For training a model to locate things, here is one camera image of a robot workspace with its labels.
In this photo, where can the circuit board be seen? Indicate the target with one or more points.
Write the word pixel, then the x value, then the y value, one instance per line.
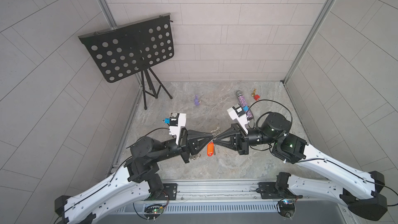
pixel 154 209
pixel 286 209

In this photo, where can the left circuit board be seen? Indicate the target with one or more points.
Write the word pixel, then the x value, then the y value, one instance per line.
pixel 154 209

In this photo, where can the right circuit board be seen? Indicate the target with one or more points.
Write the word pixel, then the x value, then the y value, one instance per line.
pixel 286 209

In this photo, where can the black perforated music stand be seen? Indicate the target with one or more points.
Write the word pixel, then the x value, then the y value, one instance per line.
pixel 133 48

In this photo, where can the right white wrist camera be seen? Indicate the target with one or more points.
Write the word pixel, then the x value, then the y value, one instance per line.
pixel 238 114

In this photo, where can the metal disc with key rings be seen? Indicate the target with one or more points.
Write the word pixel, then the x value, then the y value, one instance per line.
pixel 203 141

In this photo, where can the gold chess pawn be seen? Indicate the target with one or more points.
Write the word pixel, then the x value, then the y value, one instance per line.
pixel 253 92

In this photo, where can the small purple figurine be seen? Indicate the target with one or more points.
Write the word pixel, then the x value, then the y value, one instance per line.
pixel 197 101

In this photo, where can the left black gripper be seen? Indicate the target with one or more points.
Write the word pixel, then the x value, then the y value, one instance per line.
pixel 186 146

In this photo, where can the small red key tag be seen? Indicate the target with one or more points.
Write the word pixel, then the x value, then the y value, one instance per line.
pixel 210 149

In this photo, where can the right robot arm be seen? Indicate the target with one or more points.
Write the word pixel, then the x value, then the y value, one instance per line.
pixel 357 190

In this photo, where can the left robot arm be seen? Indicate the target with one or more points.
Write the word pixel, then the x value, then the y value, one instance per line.
pixel 136 180

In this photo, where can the purple glitter microphone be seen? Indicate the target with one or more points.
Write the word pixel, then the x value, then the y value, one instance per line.
pixel 243 103

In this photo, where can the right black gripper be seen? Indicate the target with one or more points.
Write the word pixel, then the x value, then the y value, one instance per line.
pixel 241 143

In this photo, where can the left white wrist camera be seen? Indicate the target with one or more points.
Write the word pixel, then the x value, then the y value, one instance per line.
pixel 176 122

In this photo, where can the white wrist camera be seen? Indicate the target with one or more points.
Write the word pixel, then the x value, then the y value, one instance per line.
pixel 176 122
pixel 238 114

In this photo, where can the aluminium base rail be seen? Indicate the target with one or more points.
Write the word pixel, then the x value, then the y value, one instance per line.
pixel 217 191

